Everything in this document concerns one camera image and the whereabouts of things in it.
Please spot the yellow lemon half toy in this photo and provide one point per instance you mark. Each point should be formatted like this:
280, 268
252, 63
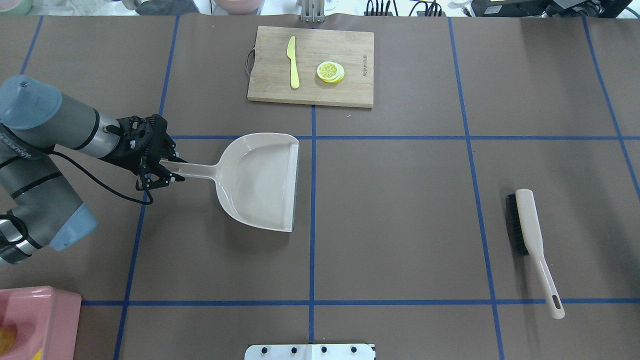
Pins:
330, 72

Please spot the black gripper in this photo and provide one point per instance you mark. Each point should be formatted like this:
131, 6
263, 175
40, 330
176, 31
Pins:
127, 156

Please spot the dark grey cloth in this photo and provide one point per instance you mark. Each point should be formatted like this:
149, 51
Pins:
167, 8

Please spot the pink bowl with ice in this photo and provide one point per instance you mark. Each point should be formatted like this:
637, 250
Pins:
239, 7

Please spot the wooden cutting board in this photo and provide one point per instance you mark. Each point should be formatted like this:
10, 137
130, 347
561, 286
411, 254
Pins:
269, 79

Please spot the wooden hand brush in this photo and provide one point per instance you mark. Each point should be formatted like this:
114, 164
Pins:
524, 229

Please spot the pink plastic bin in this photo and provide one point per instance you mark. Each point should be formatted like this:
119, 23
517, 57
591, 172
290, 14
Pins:
45, 318

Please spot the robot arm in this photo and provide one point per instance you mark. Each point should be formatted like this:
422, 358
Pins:
36, 118

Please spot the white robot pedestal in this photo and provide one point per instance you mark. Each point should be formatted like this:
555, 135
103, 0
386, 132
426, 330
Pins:
332, 351

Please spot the black monitor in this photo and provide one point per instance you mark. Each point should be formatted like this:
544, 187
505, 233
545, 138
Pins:
607, 9

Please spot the aluminium frame post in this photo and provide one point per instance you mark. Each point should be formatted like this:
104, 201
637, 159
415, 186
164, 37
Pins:
312, 11

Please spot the yellow toy knife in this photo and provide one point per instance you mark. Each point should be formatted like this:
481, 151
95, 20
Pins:
291, 53

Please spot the yellow toy corn cob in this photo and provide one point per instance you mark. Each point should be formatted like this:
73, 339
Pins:
37, 356

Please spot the beige plastic dustpan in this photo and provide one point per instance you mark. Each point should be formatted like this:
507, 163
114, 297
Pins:
255, 179

